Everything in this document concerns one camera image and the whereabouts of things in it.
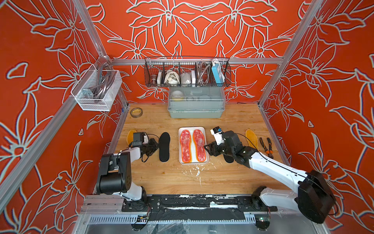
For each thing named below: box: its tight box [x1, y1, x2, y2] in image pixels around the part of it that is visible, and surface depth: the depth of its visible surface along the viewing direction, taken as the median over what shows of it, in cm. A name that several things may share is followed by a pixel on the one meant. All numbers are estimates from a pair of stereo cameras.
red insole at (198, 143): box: [192, 129, 206, 163], surface depth 97 cm
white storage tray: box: [178, 126, 210, 166], surface depth 95 cm
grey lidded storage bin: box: [167, 86, 226, 119], surface depth 102 cm
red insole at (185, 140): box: [180, 129, 192, 164], surface depth 94 cm
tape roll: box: [130, 107, 144, 118], surface depth 116 cm
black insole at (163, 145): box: [158, 131, 171, 163], surface depth 94 cm
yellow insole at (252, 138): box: [244, 129, 259, 151], surface depth 101 cm
